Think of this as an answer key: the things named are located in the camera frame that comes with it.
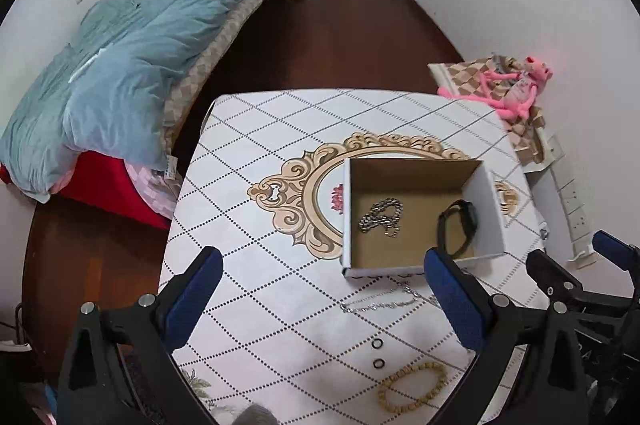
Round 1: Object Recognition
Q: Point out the black cable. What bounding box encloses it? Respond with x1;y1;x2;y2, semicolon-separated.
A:
12;301;32;347

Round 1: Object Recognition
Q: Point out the beige checkered mattress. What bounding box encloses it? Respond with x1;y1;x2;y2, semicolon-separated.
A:
161;0;294;142

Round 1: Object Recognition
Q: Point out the thin silver necklace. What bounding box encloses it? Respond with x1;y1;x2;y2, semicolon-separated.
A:
340;282;439;314

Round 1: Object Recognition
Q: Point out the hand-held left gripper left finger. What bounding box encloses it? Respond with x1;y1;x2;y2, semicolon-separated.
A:
57;246;224;425

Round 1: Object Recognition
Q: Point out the wooden bead bracelet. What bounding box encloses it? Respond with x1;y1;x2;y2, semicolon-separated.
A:
377;361;449;411

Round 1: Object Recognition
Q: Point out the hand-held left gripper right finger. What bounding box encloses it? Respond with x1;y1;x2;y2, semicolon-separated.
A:
423;247;591;425

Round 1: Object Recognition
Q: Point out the pink plush toy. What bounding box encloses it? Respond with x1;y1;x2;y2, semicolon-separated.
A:
437;55;554;119

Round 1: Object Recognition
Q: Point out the light blue duvet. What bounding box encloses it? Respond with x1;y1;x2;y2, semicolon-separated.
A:
0;0;296;204

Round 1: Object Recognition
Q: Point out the pink checkered cloth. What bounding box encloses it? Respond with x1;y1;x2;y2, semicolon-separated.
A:
124;161;184;219

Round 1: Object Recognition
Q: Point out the brown checkered blanket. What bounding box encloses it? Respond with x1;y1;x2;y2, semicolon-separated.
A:
444;59;549;166

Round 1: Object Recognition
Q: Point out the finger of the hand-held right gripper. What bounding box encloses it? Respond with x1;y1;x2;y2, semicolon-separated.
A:
526;249;583;304
592;230;640;273

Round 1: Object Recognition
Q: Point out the black wristband watch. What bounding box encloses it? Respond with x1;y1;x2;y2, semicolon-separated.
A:
437;200;479;259

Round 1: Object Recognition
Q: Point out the white patterned tablecloth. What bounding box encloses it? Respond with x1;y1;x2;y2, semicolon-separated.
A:
157;90;547;425

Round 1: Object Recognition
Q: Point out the cardboard box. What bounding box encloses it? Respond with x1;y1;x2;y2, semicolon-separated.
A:
341;157;511;278

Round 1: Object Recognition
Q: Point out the chunky silver chain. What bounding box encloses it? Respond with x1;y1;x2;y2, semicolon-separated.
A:
359;198;405;238

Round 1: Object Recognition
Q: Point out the grey fuzzy object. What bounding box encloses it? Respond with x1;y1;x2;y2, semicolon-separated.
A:
234;404;277;425

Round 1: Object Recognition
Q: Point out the white power strip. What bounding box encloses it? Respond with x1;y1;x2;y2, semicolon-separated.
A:
549;164;600;267

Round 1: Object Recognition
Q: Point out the red bed sheet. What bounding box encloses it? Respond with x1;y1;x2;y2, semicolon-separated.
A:
0;150;173;231

